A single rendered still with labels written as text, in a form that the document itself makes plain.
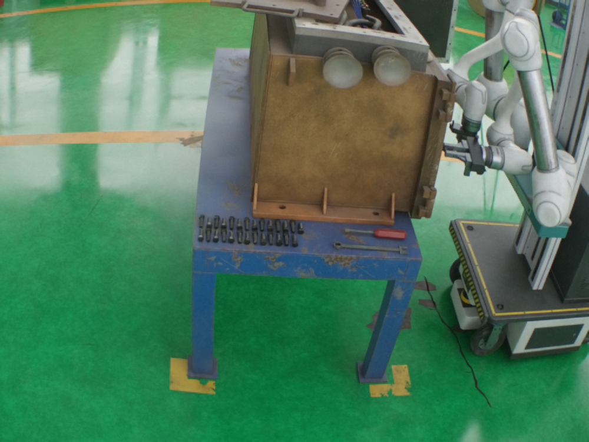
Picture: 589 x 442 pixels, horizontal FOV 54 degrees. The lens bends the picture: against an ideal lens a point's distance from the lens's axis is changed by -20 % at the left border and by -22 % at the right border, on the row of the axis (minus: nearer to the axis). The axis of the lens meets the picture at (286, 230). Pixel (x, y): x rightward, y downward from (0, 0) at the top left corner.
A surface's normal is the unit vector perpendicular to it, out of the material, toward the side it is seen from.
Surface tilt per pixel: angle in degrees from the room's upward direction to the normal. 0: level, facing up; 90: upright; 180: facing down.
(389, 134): 90
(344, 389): 0
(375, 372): 90
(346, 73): 90
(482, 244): 0
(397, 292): 90
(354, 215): 0
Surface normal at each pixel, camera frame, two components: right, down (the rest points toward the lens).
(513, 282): 0.11, -0.80
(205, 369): 0.06, 0.60
